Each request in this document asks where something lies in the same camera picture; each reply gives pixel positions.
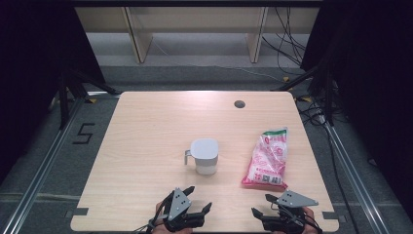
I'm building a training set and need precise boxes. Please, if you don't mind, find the bundle of black floor cables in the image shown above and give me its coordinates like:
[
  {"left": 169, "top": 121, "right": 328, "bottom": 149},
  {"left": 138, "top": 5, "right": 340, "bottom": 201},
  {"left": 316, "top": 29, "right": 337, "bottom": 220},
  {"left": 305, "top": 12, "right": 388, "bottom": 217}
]
[{"left": 261, "top": 7, "right": 310, "bottom": 76}]

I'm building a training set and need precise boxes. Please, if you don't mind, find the person's right hand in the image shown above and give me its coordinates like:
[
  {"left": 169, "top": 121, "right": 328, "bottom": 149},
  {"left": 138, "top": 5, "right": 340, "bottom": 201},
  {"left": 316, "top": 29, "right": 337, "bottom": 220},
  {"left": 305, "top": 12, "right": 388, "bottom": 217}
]
[{"left": 265, "top": 207, "right": 324, "bottom": 234}]

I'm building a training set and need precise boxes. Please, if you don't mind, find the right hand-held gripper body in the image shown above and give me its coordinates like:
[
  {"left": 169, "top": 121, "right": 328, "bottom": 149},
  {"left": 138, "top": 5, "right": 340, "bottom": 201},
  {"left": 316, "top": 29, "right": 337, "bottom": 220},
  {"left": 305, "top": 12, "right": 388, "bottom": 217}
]
[{"left": 261, "top": 189, "right": 319, "bottom": 234}]

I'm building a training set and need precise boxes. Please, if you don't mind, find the thin grey cord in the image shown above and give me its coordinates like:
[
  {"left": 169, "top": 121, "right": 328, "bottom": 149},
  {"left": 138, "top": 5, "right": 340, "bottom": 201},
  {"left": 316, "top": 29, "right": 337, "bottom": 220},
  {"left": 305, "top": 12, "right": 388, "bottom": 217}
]
[{"left": 132, "top": 218, "right": 158, "bottom": 234}]

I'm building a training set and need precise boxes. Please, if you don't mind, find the aluminium floor rail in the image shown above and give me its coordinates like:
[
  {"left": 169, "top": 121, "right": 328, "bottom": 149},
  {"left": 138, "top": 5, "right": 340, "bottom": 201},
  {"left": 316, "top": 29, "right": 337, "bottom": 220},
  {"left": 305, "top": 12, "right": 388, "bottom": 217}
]
[
  {"left": 1, "top": 97, "right": 86, "bottom": 234},
  {"left": 323, "top": 122, "right": 392, "bottom": 234}
]

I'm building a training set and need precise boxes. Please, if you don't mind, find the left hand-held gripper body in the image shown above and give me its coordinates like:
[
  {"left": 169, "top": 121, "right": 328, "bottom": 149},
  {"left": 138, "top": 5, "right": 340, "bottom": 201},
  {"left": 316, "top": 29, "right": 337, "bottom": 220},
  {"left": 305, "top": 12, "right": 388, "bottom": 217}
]
[{"left": 161, "top": 187, "right": 207, "bottom": 233}]

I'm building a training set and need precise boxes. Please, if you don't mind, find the beige wooden shelf unit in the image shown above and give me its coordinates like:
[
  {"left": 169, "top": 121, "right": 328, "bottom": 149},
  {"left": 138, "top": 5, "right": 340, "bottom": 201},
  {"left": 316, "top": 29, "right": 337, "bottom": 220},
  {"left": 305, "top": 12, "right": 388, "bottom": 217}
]
[{"left": 75, "top": 7, "right": 320, "bottom": 64}]

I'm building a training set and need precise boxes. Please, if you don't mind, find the black metal stand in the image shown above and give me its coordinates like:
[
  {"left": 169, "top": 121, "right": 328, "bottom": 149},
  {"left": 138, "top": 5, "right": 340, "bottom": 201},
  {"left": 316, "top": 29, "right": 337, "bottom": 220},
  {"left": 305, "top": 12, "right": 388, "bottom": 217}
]
[
  {"left": 272, "top": 61, "right": 336, "bottom": 127},
  {"left": 57, "top": 67, "right": 122, "bottom": 131}
]

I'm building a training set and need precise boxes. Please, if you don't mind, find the black curtain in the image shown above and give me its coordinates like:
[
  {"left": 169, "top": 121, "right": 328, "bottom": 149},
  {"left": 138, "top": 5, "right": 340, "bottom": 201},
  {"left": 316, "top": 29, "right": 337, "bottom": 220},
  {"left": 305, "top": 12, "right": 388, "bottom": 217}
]
[
  {"left": 0, "top": 0, "right": 106, "bottom": 184},
  {"left": 301, "top": 0, "right": 413, "bottom": 214}
]

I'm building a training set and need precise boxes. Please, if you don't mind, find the thick black gripper cable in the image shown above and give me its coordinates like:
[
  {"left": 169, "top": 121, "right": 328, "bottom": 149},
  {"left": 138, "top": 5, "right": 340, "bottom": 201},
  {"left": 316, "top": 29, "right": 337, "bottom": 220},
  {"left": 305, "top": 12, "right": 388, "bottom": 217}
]
[{"left": 142, "top": 191, "right": 174, "bottom": 234}]

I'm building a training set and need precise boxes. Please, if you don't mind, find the pink and white plastic bag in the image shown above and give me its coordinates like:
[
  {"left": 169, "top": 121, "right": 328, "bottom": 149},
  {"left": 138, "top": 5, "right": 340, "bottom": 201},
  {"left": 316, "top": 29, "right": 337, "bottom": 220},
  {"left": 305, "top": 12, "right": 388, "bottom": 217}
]
[{"left": 241, "top": 127, "right": 289, "bottom": 191}]

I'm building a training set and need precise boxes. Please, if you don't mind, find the person's left hand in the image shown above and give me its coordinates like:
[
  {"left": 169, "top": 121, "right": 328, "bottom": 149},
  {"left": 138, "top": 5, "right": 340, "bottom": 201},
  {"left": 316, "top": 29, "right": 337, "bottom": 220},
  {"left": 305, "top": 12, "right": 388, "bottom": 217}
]
[{"left": 151, "top": 200, "right": 195, "bottom": 234}]

